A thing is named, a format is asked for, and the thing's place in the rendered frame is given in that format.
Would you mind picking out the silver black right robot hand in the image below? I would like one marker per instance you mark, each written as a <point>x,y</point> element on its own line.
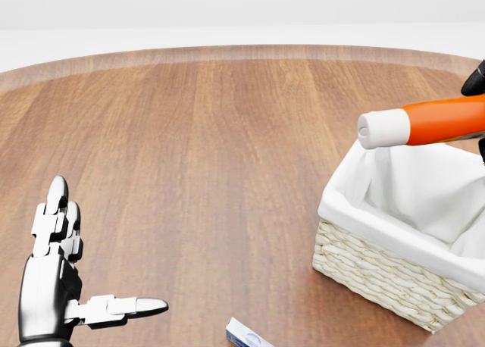
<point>476,80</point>

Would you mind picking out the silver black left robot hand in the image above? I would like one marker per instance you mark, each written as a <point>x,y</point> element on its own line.
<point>41,286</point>

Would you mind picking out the orange ketchup bottle white cap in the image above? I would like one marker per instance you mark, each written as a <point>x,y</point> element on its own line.
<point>435,121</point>

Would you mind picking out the white wicker basket cloth liner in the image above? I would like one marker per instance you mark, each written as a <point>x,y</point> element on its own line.
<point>401,226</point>

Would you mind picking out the white blue printed box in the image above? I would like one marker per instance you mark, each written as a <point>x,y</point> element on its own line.
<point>242,333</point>

